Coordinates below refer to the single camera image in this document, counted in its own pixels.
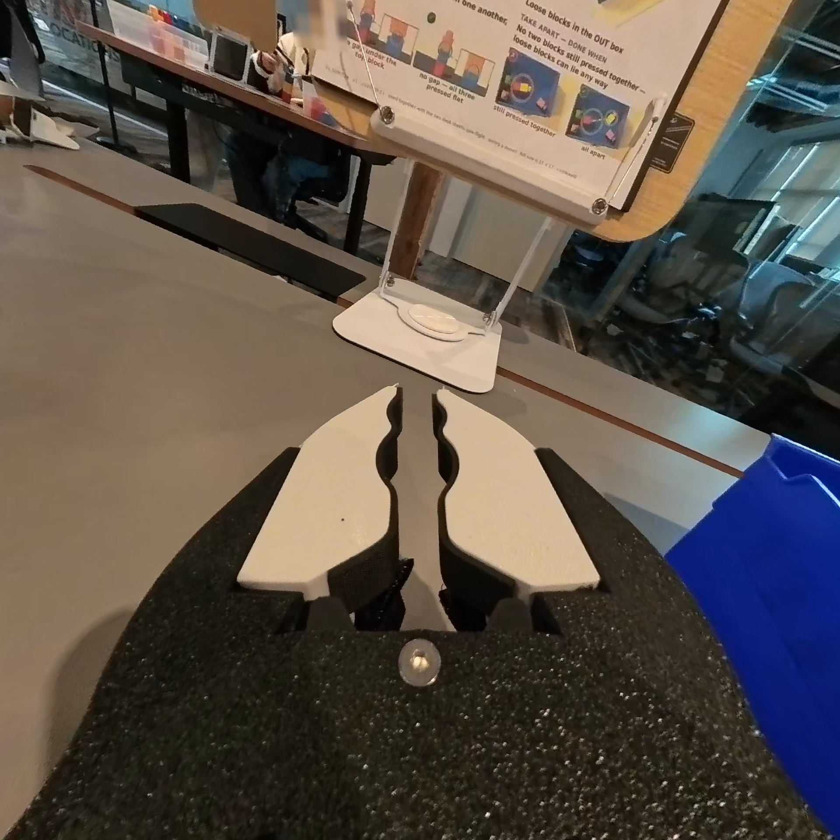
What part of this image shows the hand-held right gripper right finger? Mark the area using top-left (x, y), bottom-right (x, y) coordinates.
top-left (433, 388), bottom-right (602, 626)

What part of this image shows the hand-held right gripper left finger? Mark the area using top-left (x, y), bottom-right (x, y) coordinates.
top-left (235, 382), bottom-right (416, 630)

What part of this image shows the blue plastic bin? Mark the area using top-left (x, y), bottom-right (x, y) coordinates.
top-left (664, 433), bottom-right (840, 836)

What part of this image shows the clear box of colourful blocks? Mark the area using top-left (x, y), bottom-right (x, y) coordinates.
top-left (146, 5), bottom-right (212, 68)

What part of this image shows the white document stand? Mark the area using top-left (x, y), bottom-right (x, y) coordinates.
top-left (332, 92), bottom-right (670, 395)

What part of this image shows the grey office chair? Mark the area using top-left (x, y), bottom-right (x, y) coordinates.
top-left (617, 230), bottom-right (752, 358)
top-left (727, 259), bottom-right (840, 411)

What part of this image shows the black office chair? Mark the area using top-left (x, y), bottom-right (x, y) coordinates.
top-left (279, 167), bottom-right (352, 244)

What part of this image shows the light wooden backing board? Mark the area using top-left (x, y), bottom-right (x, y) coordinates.
top-left (594, 0), bottom-right (796, 241)

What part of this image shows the printed instruction sheet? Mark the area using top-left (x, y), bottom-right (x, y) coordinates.
top-left (308, 0), bottom-right (732, 212)

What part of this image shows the brown top desk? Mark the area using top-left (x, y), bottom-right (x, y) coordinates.
top-left (75, 23), bottom-right (403, 257)

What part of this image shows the small white framed screen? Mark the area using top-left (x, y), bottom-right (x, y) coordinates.
top-left (209, 29), bottom-right (254, 86)

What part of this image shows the white folded cardboard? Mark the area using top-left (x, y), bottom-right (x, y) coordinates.
top-left (0, 79), bottom-right (81, 153)

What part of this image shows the black cable cover plate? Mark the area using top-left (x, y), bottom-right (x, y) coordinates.
top-left (134, 203), bottom-right (366, 303)

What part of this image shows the brown wooden post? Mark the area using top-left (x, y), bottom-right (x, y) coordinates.
top-left (392, 161), bottom-right (448, 281)

